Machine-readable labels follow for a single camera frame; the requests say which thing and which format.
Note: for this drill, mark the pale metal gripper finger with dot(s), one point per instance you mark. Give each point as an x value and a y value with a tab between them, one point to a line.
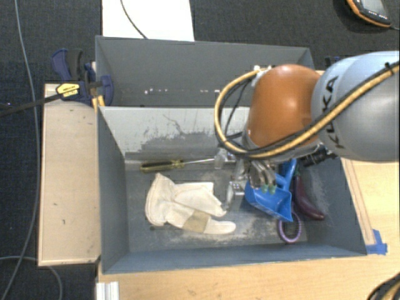
233	193
223	160

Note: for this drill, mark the blue plastic scoop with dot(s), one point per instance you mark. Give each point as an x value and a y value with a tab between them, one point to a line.
275	203

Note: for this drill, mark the white work glove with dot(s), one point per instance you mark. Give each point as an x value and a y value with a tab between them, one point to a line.
181	202

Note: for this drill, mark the purple toy eggplant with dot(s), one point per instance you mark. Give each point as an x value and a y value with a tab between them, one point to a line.
304	203

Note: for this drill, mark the yellow and black screwdriver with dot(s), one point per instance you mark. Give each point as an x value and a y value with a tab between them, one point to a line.
162	165

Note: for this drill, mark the grey metal bin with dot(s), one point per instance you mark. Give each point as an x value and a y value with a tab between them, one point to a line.
175	73

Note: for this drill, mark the pale wood board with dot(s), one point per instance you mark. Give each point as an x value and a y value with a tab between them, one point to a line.
70	180

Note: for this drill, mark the black cylinder on white bracket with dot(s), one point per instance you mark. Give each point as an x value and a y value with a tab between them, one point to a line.
318	158

